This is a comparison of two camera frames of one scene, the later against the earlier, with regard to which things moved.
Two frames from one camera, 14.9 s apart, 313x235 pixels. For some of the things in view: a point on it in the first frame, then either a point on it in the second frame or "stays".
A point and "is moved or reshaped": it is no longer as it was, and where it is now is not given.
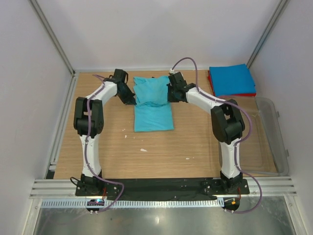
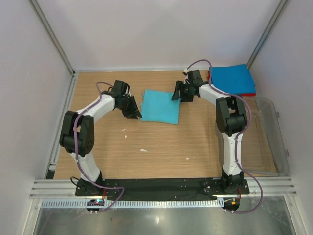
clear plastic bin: (263, 152) stays
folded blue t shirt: (232, 80) stays
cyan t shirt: (153, 112) is moved or reshaped
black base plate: (161, 189) stays
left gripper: (130, 100) → (134, 112)
